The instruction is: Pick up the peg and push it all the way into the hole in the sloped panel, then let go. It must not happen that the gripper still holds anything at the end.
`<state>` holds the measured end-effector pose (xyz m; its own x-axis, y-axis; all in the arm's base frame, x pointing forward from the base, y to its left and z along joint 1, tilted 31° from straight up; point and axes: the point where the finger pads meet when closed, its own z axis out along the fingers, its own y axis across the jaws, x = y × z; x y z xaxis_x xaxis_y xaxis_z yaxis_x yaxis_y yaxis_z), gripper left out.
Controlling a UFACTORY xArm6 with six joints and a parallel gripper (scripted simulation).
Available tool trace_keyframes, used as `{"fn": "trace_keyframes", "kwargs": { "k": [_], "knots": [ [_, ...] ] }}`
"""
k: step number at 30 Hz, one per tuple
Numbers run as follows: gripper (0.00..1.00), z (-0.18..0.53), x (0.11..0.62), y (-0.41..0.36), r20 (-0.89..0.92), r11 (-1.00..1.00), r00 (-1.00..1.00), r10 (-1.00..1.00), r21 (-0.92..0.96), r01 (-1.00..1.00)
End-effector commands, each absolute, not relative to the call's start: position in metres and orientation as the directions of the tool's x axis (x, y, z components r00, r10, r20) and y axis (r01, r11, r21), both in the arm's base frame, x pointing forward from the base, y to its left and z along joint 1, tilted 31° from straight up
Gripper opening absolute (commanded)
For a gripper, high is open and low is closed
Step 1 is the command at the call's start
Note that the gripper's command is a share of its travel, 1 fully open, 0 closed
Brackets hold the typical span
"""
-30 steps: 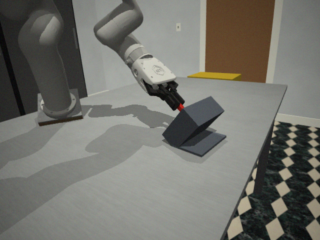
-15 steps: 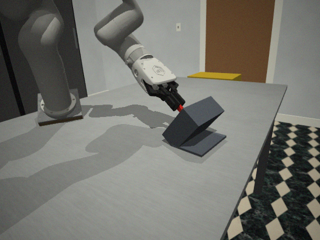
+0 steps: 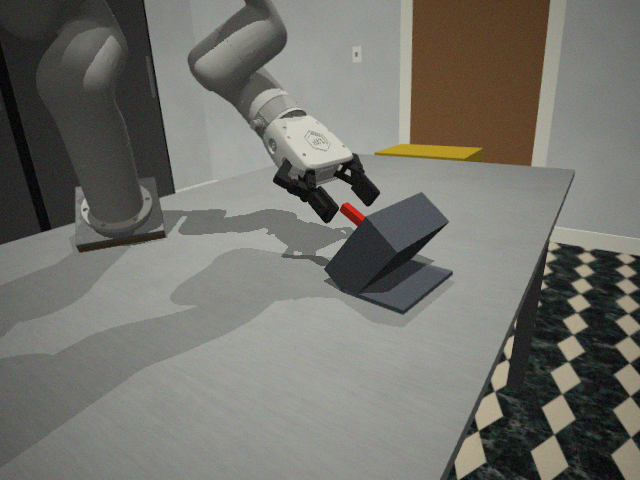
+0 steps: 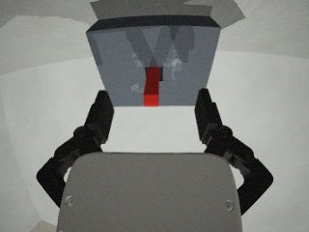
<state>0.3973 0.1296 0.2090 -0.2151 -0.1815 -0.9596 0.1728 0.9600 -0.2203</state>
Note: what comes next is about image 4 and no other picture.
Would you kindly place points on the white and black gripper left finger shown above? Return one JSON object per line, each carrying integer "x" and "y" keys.
{"x": 86, "y": 139}

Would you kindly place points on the red rectangular peg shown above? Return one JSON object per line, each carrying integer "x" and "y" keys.
{"x": 151, "y": 87}

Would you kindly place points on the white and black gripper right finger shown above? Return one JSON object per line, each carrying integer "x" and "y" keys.
{"x": 257, "y": 179}

